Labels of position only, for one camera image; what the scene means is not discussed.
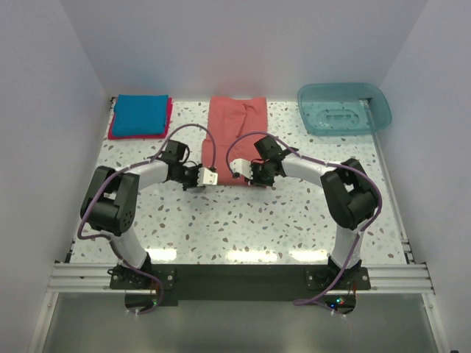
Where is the salmon pink t shirt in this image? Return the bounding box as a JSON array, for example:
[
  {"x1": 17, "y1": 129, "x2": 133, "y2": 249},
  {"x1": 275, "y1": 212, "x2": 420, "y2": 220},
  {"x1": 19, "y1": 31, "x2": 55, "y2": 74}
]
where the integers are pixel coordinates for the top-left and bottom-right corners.
[{"x1": 202, "y1": 96, "x2": 268, "y2": 186}]

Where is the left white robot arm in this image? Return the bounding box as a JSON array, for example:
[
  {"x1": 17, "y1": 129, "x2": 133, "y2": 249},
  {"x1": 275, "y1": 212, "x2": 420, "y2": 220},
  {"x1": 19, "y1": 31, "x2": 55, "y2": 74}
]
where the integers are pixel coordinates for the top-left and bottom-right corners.
[{"x1": 77, "y1": 140, "x2": 204, "y2": 288}]

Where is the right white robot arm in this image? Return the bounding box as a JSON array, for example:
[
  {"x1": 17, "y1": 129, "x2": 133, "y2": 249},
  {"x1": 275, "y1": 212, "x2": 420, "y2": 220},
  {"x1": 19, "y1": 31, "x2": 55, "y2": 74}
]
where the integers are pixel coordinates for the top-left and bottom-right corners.
[{"x1": 250, "y1": 136, "x2": 383, "y2": 289}]

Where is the folded blue t shirt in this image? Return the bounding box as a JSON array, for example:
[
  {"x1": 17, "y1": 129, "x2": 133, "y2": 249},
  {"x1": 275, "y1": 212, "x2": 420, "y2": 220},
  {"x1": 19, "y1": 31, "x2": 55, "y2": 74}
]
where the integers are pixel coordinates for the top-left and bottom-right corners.
[{"x1": 111, "y1": 94, "x2": 171, "y2": 138}]

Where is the folded red t shirt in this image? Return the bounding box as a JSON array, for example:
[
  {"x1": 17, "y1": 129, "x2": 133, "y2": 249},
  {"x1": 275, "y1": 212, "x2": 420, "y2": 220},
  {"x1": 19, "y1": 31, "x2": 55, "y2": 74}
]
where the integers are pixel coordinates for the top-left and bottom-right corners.
[{"x1": 107, "y1": 95, "x2": 174, "y2": 141}]

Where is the teal plastic basin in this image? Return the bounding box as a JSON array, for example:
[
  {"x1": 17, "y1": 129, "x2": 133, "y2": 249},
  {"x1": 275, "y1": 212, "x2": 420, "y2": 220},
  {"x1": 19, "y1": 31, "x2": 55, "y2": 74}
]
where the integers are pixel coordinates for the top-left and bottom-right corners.
[{"x1": 297, "y1": 82, "x2": 392, "y2": 136}]

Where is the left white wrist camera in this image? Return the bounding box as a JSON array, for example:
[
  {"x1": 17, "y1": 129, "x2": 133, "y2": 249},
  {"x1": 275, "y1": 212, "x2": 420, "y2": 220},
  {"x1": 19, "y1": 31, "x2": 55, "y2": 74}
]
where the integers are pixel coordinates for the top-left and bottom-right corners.
[{"x1": 196, "y1": 166, "x2": 218, "y2": 187}]

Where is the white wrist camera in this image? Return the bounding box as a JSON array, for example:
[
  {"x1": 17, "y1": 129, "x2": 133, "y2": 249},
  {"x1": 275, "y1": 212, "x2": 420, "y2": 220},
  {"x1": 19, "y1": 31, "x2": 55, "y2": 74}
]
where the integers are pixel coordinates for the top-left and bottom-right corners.
[
  {"x1": 229, "y1": 158, "x2": 253, "y2": 180},
  {"x1": 196, "y1": 166, "x2": 218, "y2": 187}
]

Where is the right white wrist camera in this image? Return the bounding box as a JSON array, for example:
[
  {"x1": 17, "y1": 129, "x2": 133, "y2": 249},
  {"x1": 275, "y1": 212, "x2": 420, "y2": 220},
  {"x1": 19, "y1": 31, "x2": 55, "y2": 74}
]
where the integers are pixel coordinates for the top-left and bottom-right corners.
[{"x1": 229, "y1": 158, "x2": 253, "y2": 180}]

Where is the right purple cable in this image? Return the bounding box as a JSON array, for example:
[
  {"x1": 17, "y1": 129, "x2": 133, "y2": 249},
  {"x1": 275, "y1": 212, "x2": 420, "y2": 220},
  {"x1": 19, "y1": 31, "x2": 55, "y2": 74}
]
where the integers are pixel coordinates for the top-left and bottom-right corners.
[{"x1": 226, "y1": 132, "x2": 383, "y2": 306}]

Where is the purple cable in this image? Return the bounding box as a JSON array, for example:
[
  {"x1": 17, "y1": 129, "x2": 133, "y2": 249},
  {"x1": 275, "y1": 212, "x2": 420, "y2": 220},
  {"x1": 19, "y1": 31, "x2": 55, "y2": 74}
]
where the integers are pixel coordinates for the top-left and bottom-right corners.
[
  {"x1": 76, "y1": 124, "x2": 218, "y2": 315},
  {"x1": 226, "y1": 132, "x2": 383, "y2": 306}
]

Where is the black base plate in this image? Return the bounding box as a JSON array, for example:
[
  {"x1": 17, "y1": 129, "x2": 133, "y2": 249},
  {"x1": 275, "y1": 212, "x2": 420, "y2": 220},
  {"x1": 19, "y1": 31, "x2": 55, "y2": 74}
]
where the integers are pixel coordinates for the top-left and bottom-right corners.
[{"x1": 107, "y1": 264, "x2": 372, "y2": 312}]

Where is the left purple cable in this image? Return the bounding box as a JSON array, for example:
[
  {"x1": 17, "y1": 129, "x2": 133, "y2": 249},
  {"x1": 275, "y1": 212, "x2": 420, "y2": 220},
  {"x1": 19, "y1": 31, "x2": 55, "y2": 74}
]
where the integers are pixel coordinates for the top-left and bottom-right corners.
[{"x1": 76, "y1": 124, "x2": 218, "y2": 315}]

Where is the aluminium frame rail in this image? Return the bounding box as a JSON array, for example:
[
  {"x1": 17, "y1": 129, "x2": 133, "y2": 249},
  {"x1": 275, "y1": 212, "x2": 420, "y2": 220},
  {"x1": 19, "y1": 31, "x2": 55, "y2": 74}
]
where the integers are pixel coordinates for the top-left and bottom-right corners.
[{"x1": 46, "y1": 238, "x2": 435, "y2": 293}]

